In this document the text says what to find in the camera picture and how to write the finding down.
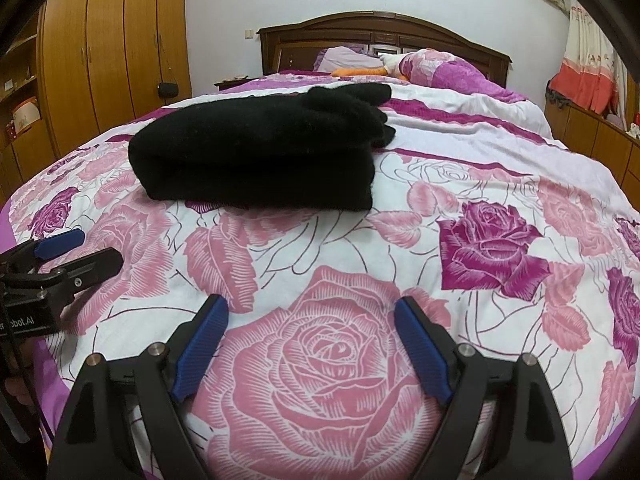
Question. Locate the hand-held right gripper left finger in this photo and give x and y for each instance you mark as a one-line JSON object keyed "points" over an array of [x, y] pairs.
{"points": [[200, 345]]}

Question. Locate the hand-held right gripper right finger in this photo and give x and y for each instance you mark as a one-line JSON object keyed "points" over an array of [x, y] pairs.
{"points": [[422, 350]]}

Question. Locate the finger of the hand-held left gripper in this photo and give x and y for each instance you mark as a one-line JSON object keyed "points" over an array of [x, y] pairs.
{"points": [[95, 265], [57, 245]]}

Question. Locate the black knit cardigan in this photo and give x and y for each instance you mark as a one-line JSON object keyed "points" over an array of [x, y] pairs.
{"points": [[250, 160]]}

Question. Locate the floral pink bed sheet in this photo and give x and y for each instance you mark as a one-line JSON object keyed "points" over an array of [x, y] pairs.
{"points": [[320, 360]]}

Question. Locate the small black pouch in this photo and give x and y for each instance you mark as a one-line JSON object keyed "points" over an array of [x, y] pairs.
{"points": [[168, 90]]}

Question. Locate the wooden wardrobe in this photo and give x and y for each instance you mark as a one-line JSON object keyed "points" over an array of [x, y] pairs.
{"points": [[110, 35]]}

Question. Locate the dark wooden nightstand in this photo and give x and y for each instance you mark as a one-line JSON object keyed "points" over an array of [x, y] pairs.
{"points": [[235, 82]]}

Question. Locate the low wooden cabinet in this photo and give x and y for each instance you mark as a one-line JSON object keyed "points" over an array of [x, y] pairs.
{"points": [[595, 135]]}

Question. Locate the floral purple quilt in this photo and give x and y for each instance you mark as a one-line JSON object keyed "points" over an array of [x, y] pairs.
{"points": [[450, 72]]}

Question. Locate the dark cloth pile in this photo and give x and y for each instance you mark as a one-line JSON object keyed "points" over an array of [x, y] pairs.
{"points": [[555, 97]]}

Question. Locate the orange plush toy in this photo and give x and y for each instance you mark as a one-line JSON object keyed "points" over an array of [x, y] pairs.
{"points": [[357, 71]]}

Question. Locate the pale pink pillow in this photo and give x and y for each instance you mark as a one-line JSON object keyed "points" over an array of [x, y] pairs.
{"points": [[342, 57]]}

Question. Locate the cream curtain with red hem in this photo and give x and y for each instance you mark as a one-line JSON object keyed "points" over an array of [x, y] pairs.
{"points": [[585, 70]]}

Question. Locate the dark wooden headboard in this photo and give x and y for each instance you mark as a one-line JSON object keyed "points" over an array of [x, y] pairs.
{"points": [[385, 27]]}

